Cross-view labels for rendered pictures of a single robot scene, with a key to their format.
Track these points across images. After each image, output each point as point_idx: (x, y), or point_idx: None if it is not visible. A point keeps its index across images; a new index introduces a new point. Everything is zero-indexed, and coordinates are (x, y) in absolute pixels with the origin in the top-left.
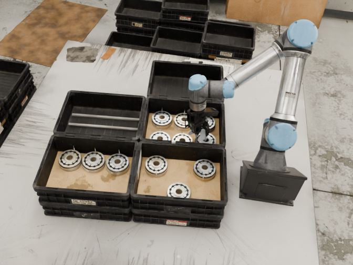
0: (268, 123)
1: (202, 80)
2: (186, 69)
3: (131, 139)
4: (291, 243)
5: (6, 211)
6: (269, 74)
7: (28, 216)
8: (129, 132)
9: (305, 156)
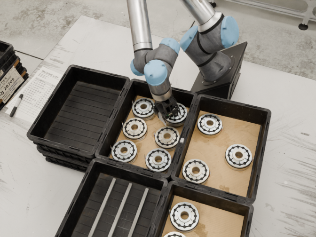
0: (192, 42)
1: (160, 63)
2: (54, 103)
3: (164, 187)
4: (277, 87)
5: None
6: (70, 39)
7: None
8: (132, 195)
9: None
